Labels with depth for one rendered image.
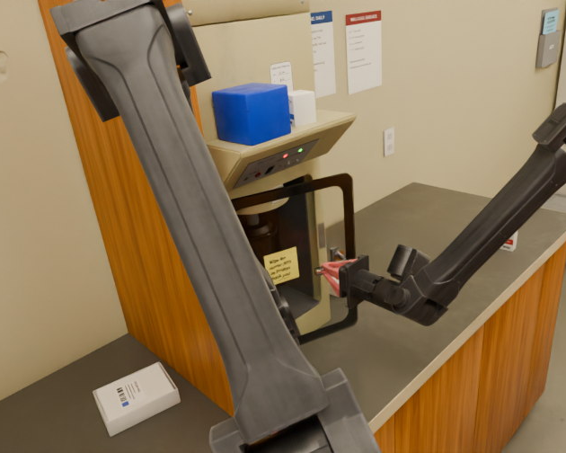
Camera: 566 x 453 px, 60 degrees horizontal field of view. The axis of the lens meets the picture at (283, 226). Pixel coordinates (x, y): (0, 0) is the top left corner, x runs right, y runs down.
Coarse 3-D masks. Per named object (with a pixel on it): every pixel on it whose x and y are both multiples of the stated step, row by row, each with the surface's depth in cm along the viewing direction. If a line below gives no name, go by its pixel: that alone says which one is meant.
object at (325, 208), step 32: (288, 192) 101; (320, 192) 104; (352, 192) 107; (256, 224) 100; (288, 224) 103; (320, 224) 107; (352, 224) 110; (256, 256) 103; (320, 256) 110; (352, 256) 114; (288, 288) 109; (320, 288) 113; (320, 320) 116; (352, 320) 121
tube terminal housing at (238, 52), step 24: (216, 24) 87; (240, 24) 90; (264, 24) 94; (288, 24) 99; (216, 48) 88; (240, 48) 92; (264, 48) 96; (288, 48) 100; (312, 48) 105; (216, 72) 89; (240, 72) 93; (264, 72) 97; (312, 72) 106; (288, 168) 108; (312, 168) 114; (240, 192) 100
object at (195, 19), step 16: (192, 0) 83; (208, 0) 85; (224, 0) 87; (240, 0) 89; (256, 0) 92; (272, 0) 94; (288, 0) 97; (304, 0) 100; (192, 16) 83; (208, 16) 86; (224, 16) 88; (240, 16) 90; (256, 16) 93
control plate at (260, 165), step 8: (304, 144) 96; (312, 144) 99; (280, 152) 93; (288, 152) 95; (296, 152) 98; (304, 152) 101; (264, 160) 91; (272, 160) 94; (280, 160) 97; (288, 160) 100; (248, 168) 90; (256, 168) 92; (264, 168) 95; (280, 168) 101; (240, 176) 91; (248, 176) 93; (264, 176) 99; (240, 184) 95
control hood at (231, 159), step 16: (320, 112) 106; (336, 112) 105; (304, 128) 95; (320, 128) 95; (336, 128) 100; (208, 144) 90; (224, 144) 89; (240, 144) 88; (272, 144) 88; (288, 144) 92; (320, 144) 103; (224, 160) 87; (240, 160) 84; (256, 160) 89; (304, 160) 106; (224, 176) 89
